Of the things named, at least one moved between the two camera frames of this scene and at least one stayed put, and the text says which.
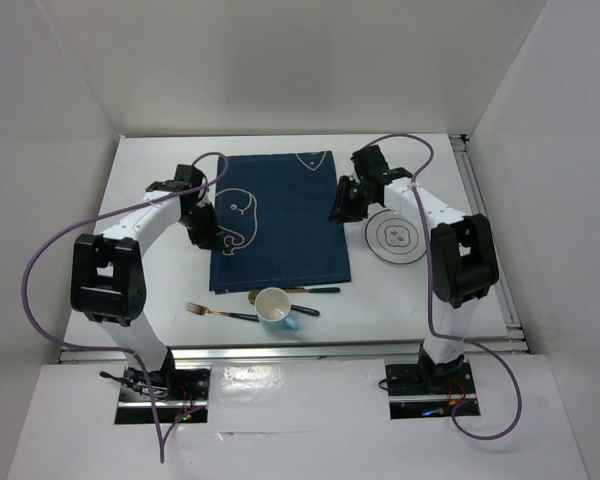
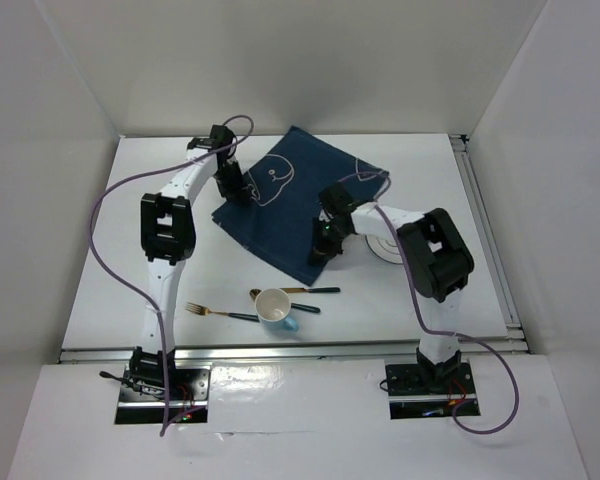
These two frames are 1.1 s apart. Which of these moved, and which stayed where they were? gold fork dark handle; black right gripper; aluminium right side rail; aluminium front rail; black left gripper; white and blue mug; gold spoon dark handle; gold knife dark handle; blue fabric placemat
Moved: blue fabric placemat; black left gripper; black right gripper
Stayed: gold knife dark handle; white and blue mug; gold fork dark handle; gold spoon dark handle; aluminium front rail; aluminium right side rail
